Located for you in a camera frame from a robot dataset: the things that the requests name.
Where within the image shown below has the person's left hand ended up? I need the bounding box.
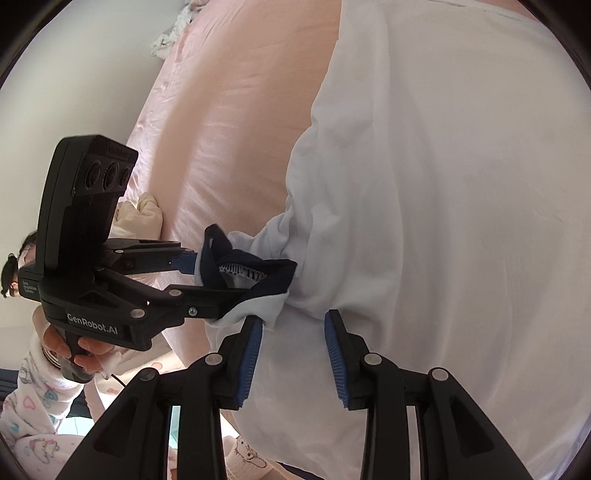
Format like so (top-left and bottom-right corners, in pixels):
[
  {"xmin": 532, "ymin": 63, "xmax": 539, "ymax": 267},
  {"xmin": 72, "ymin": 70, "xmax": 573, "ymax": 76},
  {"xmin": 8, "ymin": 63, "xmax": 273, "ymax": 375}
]
[{"xmin": 31, "ymin": 307, "xmax": 116, "ymax": 374}]

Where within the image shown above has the white T-shirt with navy collar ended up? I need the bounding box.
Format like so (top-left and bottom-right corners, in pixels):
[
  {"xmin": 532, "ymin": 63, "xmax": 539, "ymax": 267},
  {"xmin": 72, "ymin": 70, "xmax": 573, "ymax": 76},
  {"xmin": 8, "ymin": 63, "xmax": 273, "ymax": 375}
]
[{"xmin": 196, "ymin": 0, "xmax": 591, "ymax": 480}]

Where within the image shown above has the person's head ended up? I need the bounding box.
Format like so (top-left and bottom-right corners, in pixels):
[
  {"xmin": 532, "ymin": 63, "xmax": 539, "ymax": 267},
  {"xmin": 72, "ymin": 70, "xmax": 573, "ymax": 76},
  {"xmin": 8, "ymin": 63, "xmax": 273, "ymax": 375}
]
[{"xmin": 0, "ymin": 231, "xmax": 40, "ymax": 301}]

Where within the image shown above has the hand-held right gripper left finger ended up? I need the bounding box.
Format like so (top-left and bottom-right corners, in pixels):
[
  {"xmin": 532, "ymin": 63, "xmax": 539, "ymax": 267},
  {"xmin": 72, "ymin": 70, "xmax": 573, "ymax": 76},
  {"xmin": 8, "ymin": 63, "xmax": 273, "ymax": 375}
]
[{"xmin": 55, "ymin": 316, "xmax": 265, "ymax": 480}]

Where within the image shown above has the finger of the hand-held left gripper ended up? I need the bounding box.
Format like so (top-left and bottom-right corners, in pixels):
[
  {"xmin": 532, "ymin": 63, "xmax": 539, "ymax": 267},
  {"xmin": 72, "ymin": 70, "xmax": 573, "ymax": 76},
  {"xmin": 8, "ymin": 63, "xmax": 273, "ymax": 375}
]
[
  {"xmin": 106, "ymin": 239, "xmax": 200, "ymax": 277},
  {"xmin": 110, "ymin": 271, "xmax": 260, "ymax": 343}
]

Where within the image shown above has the black cable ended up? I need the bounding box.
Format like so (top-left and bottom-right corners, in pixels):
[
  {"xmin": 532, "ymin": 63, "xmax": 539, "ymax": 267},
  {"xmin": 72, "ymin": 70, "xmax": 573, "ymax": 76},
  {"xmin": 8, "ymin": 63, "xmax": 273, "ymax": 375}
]
[{"xmin": 99, "ymin": 369, "xmax": 130, "ymax": 388}]

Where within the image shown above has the bed with pink sheet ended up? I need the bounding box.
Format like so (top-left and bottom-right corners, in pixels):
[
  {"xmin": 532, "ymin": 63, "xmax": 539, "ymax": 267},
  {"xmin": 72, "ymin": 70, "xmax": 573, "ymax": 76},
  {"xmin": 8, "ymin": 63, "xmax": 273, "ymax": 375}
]
[{"xmin": 113, "ymin": 0, "xmax": 352, "ymax": 370}]

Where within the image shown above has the person's left forearm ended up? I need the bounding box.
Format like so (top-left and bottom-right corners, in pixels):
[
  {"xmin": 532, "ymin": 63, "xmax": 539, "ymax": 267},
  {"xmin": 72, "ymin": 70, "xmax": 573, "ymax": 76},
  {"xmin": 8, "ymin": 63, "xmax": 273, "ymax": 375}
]
[{"xmin": 0, "ymin": 332, "xmax": 100, "ymax": 439}]

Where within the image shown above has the white crumpled cloth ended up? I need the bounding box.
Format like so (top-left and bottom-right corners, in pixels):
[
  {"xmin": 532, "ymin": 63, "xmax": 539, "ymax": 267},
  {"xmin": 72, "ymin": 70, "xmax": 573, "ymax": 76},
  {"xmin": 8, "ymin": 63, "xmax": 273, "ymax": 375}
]
[{"xmin": 150, "ymin": 2, "xmax": 199, "ymax": 58}]

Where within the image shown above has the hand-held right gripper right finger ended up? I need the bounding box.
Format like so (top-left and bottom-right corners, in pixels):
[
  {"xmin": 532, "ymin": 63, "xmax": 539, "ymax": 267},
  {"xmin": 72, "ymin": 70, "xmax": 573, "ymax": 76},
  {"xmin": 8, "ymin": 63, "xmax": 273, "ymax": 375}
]
[{"xmin": 324, "ymin": 310, "xmax": 546, "ymax": 480}]

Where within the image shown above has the cream plush cushion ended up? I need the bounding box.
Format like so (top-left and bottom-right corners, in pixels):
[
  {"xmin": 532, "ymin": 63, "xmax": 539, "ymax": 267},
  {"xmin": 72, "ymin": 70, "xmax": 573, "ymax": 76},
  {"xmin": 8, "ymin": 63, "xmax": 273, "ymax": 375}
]
[{"xmin": 111, "ymin": 193, "xmax": 163, "ymax": 243}]

